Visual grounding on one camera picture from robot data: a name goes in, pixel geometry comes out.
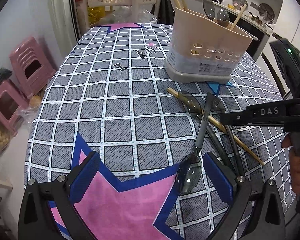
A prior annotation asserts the grey checked tablecloth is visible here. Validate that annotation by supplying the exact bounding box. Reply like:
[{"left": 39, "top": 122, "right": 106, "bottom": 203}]
[{"left": 25, "top": 24, "right": 281, "bottom": 239}]

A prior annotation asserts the pink plastic stool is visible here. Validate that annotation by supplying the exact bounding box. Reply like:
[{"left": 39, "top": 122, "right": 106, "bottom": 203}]
[
  {"left": 9, "top": 36, "right": 56, "bottom": 99},
  {"left": 0, "top": 79, "right": 29, "bottom": 137}
]

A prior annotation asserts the dark translucent spoon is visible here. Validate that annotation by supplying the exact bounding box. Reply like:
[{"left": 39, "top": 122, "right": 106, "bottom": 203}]
[
  {"left": 175, "top": 93, "right": 216, "bottom": 194},
  {"left": 177, "top": 91, "right": 239, "bottom": 174},
  {"left": 217, "top": 9, "right": 230, "bottom": 28},
  {"left": 203, "top": 0, "right": 215, "bottom": 21}
]

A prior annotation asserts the person right hand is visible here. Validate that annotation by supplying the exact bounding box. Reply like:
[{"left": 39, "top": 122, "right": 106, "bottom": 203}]
[{"left": 281, "top": 134, "right": 300, "bottom": 195}]

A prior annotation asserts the black built-in oven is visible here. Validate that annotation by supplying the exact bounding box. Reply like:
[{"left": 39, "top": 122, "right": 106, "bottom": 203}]
[{"left": 230, "top": 17, "right": 267, "bottom": 59}]

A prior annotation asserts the beige utensil holder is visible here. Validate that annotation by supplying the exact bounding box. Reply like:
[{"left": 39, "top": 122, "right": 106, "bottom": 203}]
[{"left": 164, "top": 8, "right": 253, "bottom": 85}]

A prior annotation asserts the spotted wooden chopstick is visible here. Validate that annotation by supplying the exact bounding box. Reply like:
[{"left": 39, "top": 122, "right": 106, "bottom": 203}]
[{"left": 167, "top": 87, "right": 264, "bottom": 165}]

